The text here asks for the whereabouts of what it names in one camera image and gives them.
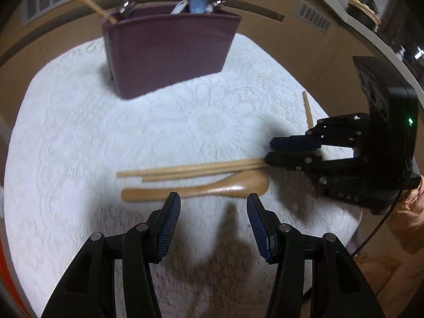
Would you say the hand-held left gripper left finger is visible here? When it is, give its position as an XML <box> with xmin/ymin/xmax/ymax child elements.
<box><xmin>41</xmin><ymin>191</ymin><xmax>182</xmax><ymax>318</ymax></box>

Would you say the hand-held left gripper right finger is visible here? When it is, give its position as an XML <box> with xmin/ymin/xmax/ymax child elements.
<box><xmin>247</xmin><ymin>193</ymin><xmax>386</xmax><ymax>318</ymax></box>

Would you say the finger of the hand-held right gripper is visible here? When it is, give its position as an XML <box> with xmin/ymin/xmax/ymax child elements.
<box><xmin>264</xmin><ymin>151</ymin><xmax>365</xmax><ymax>187</ymax></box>
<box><xmin>269</xmin><ymin>113</ymin><xmax>370</xmax><ymax>153</ymax></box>

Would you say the wooden spoon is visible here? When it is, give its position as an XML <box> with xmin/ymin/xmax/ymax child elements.
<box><xmin>121</xmin><ymin>171</ymin><xmax>270</xmax><ymax>202</ymax></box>

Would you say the purple utensil holder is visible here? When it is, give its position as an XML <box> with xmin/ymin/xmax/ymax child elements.
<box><xmin>101</xmin><ymin>2</ymin><xmax>241</xmax><ymax>100</ymax></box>

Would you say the white spoon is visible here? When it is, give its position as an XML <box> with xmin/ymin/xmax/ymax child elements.
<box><xmin>170</xmin><ymin>0</ymin><xmax>189</xmax><ymax>15</ymax></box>

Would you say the white kitchen countertop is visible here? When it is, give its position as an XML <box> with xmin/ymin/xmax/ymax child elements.
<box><xmin>310</xmin><ymin>0</ymin><xmax>424</xmax><ymax>93</ymax></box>

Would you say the small grey vent grille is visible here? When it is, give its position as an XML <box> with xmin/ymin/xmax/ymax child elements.
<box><xmin>294</xmin><ymin>1</ymin><xmax>332</xmax><ymax>34</ymax></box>

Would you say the black pot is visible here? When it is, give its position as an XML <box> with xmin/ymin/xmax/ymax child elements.
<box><xmin>345</xmin><ymin>0</ymin><xmax>380</xmax><ymax>30</ymax></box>

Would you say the black cable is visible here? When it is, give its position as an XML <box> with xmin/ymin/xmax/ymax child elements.
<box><xmin>350</xmin><ymin>175</ymin><xmax>421</xmax><ymax>257</ymax></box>

